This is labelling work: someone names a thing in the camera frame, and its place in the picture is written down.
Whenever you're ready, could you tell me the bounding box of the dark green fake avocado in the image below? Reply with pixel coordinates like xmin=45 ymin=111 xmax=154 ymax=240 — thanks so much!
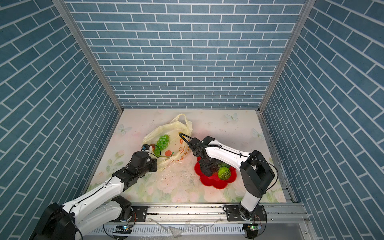
xmin=218 ymin=163 xmax=230 ymax=168

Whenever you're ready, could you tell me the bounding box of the red flower shaped plate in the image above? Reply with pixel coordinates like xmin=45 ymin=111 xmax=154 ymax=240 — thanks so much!
xmin=195 ymin=157 xmax=237 ymax=190

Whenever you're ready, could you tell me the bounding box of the green fake lime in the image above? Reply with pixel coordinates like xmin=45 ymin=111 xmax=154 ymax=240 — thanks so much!
xmin=218 ymin=167 xmax=232 ymax=181

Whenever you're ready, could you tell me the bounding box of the yellowish printed plastic bag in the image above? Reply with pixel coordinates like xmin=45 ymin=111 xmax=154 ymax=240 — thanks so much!
xmin=143 ymin=114 xmax=193 ymax=171

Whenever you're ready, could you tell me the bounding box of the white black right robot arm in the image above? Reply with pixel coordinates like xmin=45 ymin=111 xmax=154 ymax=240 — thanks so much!
xmin=186 ymin=136 xmax=275 ymax=221

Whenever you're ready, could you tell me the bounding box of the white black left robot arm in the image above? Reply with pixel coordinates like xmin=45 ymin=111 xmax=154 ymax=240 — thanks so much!
xmin=30 ymin=153 xmax=158 ymax=240

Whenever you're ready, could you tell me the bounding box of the green fake grapes bunch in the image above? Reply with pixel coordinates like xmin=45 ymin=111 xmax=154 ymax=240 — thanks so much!
xmin=157 ymin=135 xmax=170 ymax=151

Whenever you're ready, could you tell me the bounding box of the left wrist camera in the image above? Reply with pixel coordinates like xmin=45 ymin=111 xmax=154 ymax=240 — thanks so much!
xmin=141 ymin=144 xmax=151 ymax=151

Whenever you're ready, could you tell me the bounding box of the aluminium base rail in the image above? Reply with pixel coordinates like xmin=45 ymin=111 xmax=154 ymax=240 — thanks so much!
xmin=75 ymin=202 xmax=316 ymax=240

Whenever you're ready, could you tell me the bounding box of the aluminium left corner post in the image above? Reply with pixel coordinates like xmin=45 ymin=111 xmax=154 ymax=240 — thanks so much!
xmin=52 ymin=0 xmax=124 ymax=115

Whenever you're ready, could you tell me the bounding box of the aluminium corner post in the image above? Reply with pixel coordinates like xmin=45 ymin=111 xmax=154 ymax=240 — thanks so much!
xmin=259 ymin=0 xmax=316 ymax=113
xmin=52 ymin=0 xmax=124 ymax=115

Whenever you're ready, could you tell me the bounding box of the aluminium right corner post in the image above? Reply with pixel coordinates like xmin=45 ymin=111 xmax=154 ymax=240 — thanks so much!
xmin=259 ymin=0 xmax=316 ymax=113

